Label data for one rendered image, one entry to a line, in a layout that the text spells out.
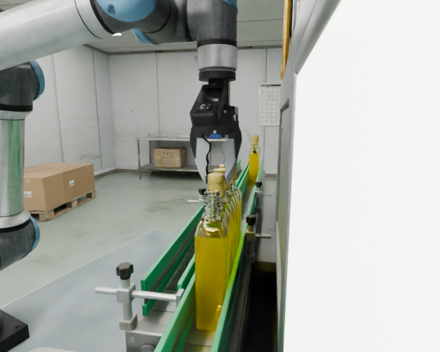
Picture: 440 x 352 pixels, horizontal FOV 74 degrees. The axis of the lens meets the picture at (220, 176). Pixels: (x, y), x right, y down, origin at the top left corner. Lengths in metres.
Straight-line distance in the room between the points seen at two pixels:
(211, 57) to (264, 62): 5.98
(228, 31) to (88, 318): 0.77
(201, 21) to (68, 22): 0.21
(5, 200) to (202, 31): 0.60
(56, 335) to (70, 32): 0.69
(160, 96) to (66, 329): 6.28
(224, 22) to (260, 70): 5.94
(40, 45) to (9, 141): 0.31
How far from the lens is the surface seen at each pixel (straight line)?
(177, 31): 0.59
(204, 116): 0.47
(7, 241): 0.89
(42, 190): 4.18
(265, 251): 0.91
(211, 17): 0.57
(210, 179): 0.56
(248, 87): 6.47
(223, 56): 0.56
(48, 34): 0.55
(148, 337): 0.62
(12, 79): 0.77
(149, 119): 7.00
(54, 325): 0.94
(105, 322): 0.90
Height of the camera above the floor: 1.27
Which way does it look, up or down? 11 degrees down
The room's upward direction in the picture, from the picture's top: straight up
